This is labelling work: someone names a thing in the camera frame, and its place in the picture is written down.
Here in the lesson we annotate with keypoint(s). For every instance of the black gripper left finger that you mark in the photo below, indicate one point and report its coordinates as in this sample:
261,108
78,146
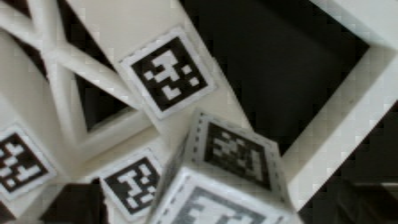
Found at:
76,207

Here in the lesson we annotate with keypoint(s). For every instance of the white fence frame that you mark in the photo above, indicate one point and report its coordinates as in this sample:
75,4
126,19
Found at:
361,100

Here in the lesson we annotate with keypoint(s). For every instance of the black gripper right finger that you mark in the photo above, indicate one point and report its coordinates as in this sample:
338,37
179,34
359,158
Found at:
354,201

